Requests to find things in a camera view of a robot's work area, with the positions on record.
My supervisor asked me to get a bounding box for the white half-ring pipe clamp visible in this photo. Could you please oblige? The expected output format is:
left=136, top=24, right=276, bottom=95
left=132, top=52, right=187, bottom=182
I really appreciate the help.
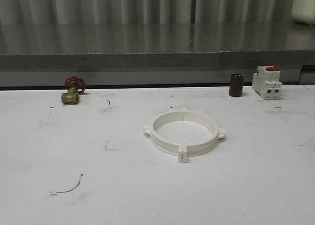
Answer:
left=143, top=108, right=188, bottom=162

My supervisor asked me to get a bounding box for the grey stone counter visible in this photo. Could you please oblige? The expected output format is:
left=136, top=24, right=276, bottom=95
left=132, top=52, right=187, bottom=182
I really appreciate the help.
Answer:
left=0, top=22, right=315, bottom=89

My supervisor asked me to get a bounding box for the dark brown cylindrical coupling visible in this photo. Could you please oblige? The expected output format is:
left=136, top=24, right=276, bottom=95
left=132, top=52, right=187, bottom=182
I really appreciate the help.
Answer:
left=229, top=74, right=244, bottom=97

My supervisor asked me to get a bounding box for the brass valve red handwheel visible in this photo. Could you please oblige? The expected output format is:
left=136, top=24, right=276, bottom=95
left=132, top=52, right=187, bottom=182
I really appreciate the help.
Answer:
left=61, top=76, right=87, bottom=104

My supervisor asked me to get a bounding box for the white container in background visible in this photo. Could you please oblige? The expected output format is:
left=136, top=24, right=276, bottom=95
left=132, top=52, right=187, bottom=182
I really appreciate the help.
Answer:
left=291, top=0, right=315, bottom=25

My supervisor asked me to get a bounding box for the white circuit breaker red switch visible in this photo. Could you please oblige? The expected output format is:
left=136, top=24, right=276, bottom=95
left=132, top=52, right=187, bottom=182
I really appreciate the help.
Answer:
left=252, top=66, right=282, bottom=100

